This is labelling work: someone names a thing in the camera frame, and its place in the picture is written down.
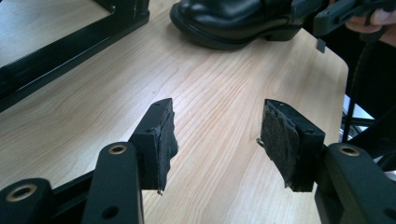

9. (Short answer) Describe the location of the red and black shoe rack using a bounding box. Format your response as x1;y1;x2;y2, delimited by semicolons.
0;0;151;114

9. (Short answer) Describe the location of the right hand-held gripper cable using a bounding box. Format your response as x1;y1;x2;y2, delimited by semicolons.
341;18;379;144

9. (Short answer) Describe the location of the black leather shoe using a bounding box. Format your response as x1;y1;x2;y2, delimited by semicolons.
169;0;312;51

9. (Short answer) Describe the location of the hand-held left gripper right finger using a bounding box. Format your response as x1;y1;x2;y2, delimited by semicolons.
256;98;327;193

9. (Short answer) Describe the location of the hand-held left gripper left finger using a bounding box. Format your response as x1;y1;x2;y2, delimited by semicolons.
128;97;179;195

